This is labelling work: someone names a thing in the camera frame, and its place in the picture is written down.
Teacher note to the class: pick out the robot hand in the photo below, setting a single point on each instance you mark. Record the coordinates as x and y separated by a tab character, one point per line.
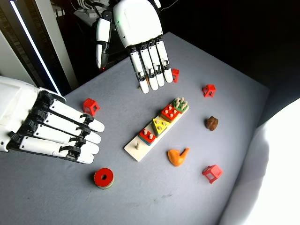
21	110
138	23

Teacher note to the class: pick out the wooden peg sorting board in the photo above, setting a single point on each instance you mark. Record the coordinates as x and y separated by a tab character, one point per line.
140	152

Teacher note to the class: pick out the white light strip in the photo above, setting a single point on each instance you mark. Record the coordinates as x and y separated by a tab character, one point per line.
35	48

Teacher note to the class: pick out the brown toy food lump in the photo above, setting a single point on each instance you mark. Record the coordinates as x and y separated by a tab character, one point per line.
212	123

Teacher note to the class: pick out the orange toy chicken drumstick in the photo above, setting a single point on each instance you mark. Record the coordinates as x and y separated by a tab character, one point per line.
177	158

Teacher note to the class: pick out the pinkish red toy stool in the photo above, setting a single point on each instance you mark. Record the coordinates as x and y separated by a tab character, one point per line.
212	173

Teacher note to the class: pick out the white frame post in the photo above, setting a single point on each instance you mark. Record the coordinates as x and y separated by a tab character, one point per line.
57	47

